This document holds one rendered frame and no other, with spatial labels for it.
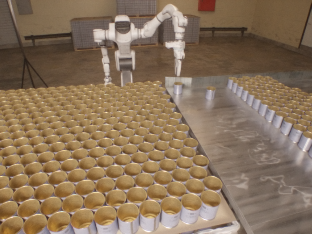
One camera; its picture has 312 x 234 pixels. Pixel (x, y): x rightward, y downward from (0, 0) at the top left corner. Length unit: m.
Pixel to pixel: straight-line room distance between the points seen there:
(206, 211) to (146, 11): 7.50
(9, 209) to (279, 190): 1.00
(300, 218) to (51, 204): 0.88
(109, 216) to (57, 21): 9.27
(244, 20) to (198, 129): 10.42
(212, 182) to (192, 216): 0.17
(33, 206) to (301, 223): 0.93
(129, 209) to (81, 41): 7.48
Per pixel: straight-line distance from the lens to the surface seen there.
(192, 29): 8.42
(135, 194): 0.77
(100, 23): 7.81
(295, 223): 0.91
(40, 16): 9.86
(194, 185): 0.81
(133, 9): 7.84
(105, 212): 0.73
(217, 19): 10.68
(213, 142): 1.11
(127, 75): 2.28
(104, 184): 0.81
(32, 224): 0.78
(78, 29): 7.91
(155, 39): 8.12
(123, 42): 2.01
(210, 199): 0.80
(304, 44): 9.19
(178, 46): 1.46
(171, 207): 0.77
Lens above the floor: 1.75
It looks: 32 degrees down
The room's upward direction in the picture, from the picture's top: straight up
